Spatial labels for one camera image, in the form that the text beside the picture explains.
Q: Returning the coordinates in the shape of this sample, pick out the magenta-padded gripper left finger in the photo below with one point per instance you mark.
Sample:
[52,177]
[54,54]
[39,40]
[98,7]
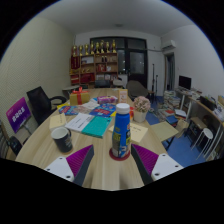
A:
[63,166]

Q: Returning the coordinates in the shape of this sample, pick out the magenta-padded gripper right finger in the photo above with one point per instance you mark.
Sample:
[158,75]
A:
[160,166]

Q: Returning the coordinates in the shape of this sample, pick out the blue white-capped drink bottle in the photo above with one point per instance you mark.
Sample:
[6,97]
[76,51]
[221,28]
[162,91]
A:
[121,133]

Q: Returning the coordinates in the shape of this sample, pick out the black mug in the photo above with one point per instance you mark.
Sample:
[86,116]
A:
[63,141]

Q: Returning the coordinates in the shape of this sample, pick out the small wooden side table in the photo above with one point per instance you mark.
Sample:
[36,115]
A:
[164,130]

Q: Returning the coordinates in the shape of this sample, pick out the large manila envelope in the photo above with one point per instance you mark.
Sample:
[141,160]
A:
[138,132]

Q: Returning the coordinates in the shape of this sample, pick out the brown paper bag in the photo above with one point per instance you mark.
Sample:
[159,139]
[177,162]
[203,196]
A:
[182,127]

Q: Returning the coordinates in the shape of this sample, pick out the flat round red coaster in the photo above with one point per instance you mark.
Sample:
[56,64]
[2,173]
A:
[115,158]

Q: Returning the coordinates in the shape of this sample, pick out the white printed booklet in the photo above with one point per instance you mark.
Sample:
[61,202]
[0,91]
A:
[78,122]

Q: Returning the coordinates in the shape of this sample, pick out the teal book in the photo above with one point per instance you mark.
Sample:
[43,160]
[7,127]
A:
[97,127]

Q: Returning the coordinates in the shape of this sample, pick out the white pot of flowers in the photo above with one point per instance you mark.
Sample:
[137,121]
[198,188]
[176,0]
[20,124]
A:
[140,113]

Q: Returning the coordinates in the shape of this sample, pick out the white round stool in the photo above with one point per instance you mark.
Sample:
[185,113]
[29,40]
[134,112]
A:
[207,133]

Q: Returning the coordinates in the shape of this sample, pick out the stacks of books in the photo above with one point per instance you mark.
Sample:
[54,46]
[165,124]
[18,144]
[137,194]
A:
[170,101]

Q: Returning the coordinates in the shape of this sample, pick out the black office chair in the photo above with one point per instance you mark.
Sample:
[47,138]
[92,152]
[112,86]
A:
[40,103]

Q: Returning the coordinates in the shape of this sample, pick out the purple sign board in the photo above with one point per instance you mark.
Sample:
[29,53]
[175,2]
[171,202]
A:
[18,115]

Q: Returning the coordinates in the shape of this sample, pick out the blue magazines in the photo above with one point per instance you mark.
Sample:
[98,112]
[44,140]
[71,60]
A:
[103,110]

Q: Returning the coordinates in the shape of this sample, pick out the yellow gift box red ribbon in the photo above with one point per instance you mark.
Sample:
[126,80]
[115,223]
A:
[79,98]

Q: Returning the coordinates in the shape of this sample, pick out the long cluttered wooden desk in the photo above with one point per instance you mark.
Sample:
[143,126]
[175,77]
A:
[206,110]

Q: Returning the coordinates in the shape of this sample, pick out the pink box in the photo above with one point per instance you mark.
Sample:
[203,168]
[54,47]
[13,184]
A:
[106,99]

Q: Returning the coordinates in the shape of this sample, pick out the upright beige box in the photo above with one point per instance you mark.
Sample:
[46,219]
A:
[123,95]

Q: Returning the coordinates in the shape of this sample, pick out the grey armchair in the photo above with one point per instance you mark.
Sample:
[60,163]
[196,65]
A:
[136,89]

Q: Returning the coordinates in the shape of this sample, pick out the black tripod stands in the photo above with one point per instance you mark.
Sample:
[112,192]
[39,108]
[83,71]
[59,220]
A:
[153,80]

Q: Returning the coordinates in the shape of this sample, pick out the black computer monitor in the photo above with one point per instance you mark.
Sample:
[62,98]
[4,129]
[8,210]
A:
[185,82]

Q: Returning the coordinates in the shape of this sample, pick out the wooden shelf unit with trophies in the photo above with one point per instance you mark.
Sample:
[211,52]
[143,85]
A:
[93,68]

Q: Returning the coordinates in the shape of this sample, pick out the dark glass double door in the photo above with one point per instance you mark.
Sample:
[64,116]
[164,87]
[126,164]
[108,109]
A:
[136,61]

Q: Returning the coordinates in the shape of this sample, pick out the white wall air conditioner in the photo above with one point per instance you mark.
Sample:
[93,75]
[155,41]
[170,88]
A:
[168,46]

